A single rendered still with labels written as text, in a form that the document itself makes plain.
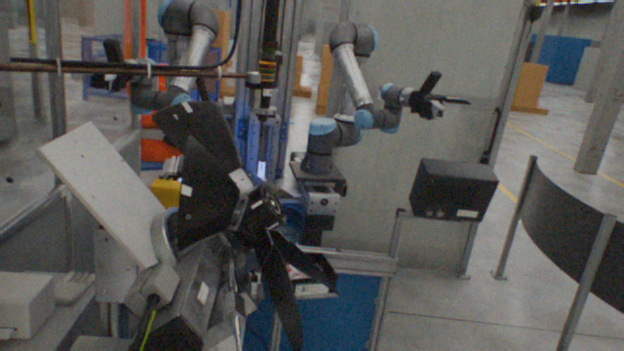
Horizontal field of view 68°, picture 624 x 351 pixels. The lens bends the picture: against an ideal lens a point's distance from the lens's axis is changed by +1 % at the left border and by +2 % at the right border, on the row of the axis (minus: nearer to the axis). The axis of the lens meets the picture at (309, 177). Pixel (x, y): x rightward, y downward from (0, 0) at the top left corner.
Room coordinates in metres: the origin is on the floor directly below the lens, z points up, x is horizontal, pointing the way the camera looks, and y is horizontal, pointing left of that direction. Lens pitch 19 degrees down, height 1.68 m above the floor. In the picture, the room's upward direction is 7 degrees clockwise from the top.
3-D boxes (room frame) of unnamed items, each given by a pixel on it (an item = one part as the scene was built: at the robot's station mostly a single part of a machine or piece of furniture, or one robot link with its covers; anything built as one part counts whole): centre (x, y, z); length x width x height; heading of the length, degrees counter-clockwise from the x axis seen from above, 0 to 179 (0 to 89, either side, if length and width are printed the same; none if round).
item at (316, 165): (1.98, -0.03, 1.09); 0.15 x 0.15 x 0.10
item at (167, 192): (1.52, 0.47, 1.02); 0.16 x 0.10 x 0.11; 95
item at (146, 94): (1.63, 0.62, 1.34); 0.11 x 0.08 x 0.11; 78
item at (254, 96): (1.18, 0.15, 1.49); 0.09 x 0.07 x 0.10; 130
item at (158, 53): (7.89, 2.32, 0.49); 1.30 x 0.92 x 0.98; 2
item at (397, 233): (1.59, -0.35, 0.96); 0.03 x 0.03 x 0.20; 5
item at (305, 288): (1.39, -0.01, 0.85); 0.22 x 0.17 x 0.07; 110
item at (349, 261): (1.55, 0.07, 0.82); 0.90 x 0.04 x 0.08; 95
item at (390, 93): (1.87, -0.30, 1.43); 0.11 x 0.08 x 0.09; 40
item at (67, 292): (1.12, 0.64, 0.87); 0.15 x 0.09 x 0.02; 1
